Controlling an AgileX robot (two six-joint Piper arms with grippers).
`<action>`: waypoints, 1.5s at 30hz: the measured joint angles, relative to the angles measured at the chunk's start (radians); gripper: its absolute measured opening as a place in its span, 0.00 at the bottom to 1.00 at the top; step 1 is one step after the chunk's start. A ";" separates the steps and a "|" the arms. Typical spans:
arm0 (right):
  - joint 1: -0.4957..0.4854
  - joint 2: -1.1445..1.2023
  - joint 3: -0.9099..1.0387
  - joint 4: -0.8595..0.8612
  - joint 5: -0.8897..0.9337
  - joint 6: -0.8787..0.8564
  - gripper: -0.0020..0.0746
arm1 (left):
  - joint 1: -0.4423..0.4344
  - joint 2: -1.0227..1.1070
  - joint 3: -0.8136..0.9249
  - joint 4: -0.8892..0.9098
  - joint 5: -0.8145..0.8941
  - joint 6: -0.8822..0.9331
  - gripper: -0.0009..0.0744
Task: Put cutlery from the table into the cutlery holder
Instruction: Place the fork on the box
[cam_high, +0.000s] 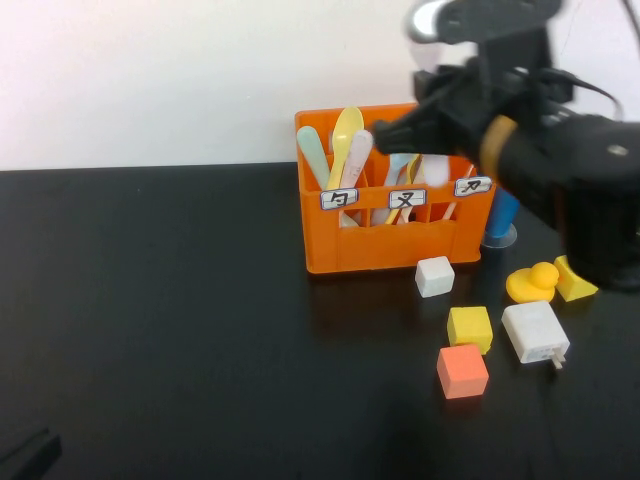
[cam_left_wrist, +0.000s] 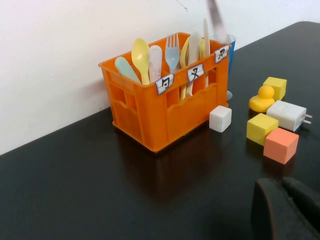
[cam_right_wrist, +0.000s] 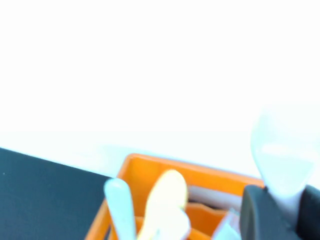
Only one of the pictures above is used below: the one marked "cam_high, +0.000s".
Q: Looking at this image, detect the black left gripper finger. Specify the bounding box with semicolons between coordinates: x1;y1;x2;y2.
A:
0;428;63;480

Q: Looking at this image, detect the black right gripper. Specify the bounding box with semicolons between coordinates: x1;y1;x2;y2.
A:
373;55;526;155

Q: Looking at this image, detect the yellow plastic fork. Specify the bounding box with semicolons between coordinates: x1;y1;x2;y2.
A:
392;153;422;225

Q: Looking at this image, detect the orange plastic cutlery holder crate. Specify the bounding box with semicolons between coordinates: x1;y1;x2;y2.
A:
294;103;498;275

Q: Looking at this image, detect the light blue plastic fork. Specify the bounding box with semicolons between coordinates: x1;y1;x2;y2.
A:
384;152;416;226

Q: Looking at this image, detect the yellow plastic spoon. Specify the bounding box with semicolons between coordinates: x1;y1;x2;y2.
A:
327;106;366;191

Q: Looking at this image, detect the white paper label fork character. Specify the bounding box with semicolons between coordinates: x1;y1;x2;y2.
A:
388;187;428;210

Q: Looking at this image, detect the white paper label knife character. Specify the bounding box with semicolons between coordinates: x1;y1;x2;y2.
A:
453;175;494;198

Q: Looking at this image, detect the white paper label spoon character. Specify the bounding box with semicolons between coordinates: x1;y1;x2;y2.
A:
319;188;360;213

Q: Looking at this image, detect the blue cone cup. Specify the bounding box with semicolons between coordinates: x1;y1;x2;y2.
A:
480;188;520;250

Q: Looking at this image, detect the white foam cube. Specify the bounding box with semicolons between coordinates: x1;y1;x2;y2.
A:
414;255;456;299

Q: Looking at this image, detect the yellow rubber duck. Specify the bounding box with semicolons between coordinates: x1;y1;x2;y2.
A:
505;261;560;304

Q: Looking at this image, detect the yellow foam cube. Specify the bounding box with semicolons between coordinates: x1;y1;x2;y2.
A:
553;254;600;303
446;306;494;355

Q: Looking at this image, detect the white power adapter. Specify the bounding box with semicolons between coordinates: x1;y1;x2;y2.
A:
500;300;571;370

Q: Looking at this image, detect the orange foam cube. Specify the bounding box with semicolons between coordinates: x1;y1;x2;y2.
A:
436;343;490;400

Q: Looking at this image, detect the pale pink cutlery handle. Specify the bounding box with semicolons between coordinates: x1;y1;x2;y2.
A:
339;129;375;229

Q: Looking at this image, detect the mint green cutlery handle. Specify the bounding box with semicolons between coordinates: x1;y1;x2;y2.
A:
295;126;332;193

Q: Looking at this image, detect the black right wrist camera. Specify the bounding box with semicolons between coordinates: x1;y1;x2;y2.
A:
403;0;561;66

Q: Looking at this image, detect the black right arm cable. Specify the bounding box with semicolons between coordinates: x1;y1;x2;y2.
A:
547;67;625;121

